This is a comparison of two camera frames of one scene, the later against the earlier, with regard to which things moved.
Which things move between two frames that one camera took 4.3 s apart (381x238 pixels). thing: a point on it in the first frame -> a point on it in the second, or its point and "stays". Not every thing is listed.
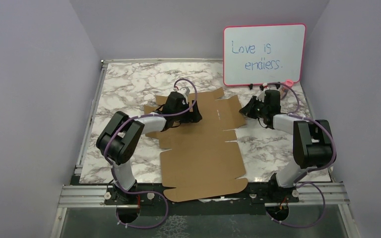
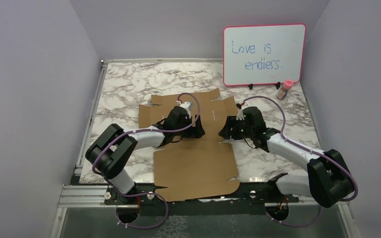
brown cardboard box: (201, 163) stays
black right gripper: (247, 109) -> (231, 122)
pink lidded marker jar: (285, 89) stays
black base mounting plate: (153, 194) stays
